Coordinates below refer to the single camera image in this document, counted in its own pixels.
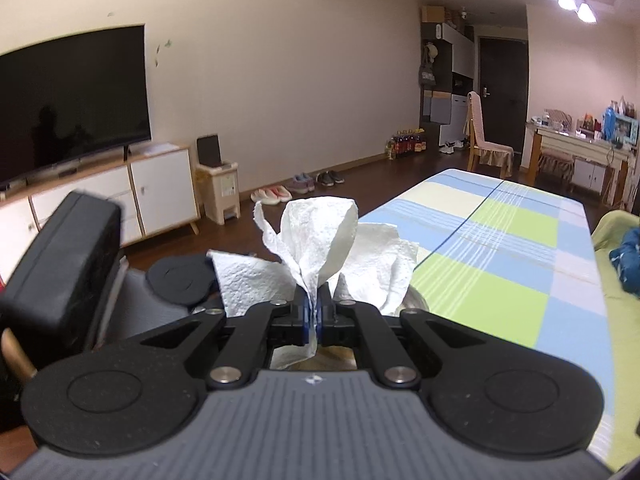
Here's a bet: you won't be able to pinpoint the white paper towel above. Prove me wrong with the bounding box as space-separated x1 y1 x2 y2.
206 195 420 371

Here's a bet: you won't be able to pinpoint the white wooden tv cabinet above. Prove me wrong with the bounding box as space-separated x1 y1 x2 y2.
1 143 200 283

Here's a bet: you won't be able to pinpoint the pink white slippers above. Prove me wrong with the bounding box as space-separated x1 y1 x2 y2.
250 185 292 206

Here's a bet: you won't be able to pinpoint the grey sneakers pair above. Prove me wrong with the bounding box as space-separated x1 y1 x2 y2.
285 174 316 194

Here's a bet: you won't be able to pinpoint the dark sneakers pair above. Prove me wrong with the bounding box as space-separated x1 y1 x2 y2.
316 170 345 188

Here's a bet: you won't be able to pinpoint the checkered blue green tablecloth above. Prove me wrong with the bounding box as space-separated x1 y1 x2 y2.
363 169 614 464

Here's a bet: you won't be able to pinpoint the bottles pack on floor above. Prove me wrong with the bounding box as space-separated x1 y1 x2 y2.
385 128 426 160

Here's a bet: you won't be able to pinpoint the black flat television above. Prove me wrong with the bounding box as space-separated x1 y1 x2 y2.
1 25 152 186

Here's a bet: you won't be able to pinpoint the wooden chair with pink cover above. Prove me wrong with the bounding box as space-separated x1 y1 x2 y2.
465 91 514 180

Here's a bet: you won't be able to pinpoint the dark entrance door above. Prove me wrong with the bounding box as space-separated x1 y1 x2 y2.
478 38 528 154

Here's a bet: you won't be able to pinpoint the tall dark white cabinet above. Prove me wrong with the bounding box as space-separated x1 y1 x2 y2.
419 6 475 154

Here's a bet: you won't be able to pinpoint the blue patterned blanket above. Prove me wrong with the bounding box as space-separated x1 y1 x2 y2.
608 228 640 296

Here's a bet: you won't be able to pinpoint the white wooden side table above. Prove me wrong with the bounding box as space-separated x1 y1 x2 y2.
522 122 637 209

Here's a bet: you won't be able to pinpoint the blue bottle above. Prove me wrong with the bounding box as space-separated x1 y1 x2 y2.
602 106 616 141

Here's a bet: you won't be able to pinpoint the light blue microwave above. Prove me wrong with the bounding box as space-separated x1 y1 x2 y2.
612 114 639 148

